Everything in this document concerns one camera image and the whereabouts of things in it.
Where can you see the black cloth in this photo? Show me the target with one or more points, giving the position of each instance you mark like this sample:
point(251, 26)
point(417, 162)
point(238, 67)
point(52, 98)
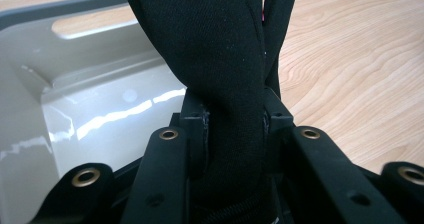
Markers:
point(216, 50)

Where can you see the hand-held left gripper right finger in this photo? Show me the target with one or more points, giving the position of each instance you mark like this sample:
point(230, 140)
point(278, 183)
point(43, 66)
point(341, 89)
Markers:
point(278, 115)

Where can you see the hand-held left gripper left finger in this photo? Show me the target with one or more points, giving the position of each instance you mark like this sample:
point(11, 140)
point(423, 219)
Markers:
point(196, 134)

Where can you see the white basin with grey rim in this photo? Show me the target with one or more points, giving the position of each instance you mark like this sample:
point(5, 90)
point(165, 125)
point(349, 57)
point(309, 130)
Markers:
point(100, 94)

